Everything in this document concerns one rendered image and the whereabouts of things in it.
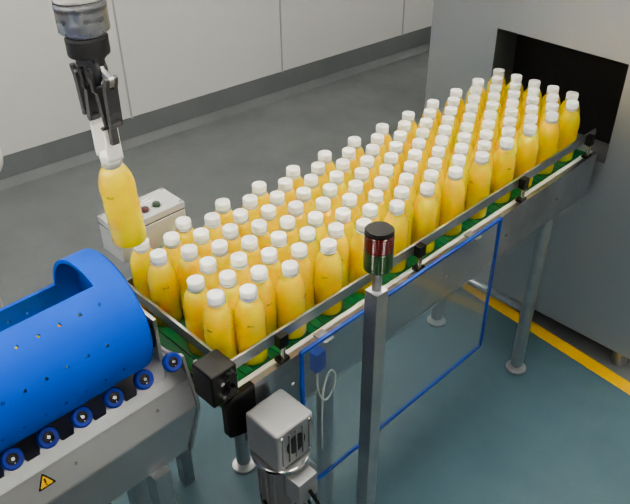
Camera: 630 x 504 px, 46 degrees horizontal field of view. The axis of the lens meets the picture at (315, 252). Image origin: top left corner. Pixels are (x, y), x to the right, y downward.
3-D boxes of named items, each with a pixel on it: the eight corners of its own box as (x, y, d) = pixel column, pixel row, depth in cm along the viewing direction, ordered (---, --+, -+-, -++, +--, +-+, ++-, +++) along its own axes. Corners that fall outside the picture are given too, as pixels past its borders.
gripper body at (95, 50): (54, 33, 129) (65, 84, 135) (77, 43, 124) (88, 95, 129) (92, 23, 134) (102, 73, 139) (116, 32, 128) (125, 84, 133)
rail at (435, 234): (228, 370, 163) (227, 360, 162) (592, 136, 254) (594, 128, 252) (231, 372, 163) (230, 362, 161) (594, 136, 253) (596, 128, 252)
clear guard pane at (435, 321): (305, 486, 197) (301, 353, 169) (478, 344, 241) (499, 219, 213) (306, 487, 197) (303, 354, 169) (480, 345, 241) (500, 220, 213)
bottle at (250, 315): (238, 346, 177) (232, 285, 166) (268, 344, 177) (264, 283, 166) (238, 367, 171) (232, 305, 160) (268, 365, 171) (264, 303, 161)
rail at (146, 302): (125, 291, 186) (124, 282, 185) (128, 290, 187) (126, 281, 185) (226, 372, 163) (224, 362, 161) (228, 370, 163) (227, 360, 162)
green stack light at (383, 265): (356, 267, 159) (357, 248, 156) (376, 254, 162) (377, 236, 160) (378, 280, 155) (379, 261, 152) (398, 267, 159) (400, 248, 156)
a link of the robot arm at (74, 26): (67, 9, 120) (74, 46, 124) (116, -2, 126) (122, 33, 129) (41, 0, 126) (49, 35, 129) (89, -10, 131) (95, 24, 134)
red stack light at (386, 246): (357, 248, 156) (357, 232, 154) (377, 235, 160) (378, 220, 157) (379, 260, 152) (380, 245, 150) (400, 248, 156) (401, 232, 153)
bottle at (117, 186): (122, 228, 157) (102, 150, 146) (152, 231, 155) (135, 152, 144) (107, 247, 151) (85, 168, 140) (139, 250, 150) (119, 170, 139)
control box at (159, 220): (103, 248, 193) (96, 214, 187) (166, 218, 205) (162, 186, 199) (124, 264, 187) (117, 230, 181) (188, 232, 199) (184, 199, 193)
